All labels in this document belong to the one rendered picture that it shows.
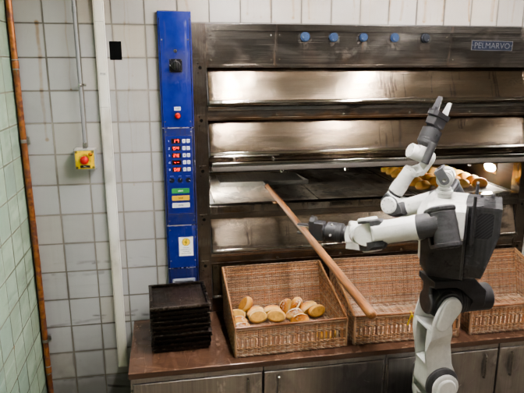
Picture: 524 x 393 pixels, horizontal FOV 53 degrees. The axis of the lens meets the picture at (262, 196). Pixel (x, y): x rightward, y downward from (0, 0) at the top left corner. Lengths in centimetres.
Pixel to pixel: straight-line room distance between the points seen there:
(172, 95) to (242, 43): 43
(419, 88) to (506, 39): 56
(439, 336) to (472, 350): 68
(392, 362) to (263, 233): 92
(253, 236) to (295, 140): 56
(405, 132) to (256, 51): 92
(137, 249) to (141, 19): 115
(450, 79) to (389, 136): 45
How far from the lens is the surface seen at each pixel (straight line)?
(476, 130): 322
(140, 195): 278
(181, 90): 267
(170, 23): 268
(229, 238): 286
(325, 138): 285
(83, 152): 269
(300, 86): 279
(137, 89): 271
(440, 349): 236
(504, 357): 306
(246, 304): 284
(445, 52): 310
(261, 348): 258
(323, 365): 266
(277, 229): 290
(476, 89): 317
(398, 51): 298
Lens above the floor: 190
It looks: 14 degrees down
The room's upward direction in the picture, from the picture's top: straight up
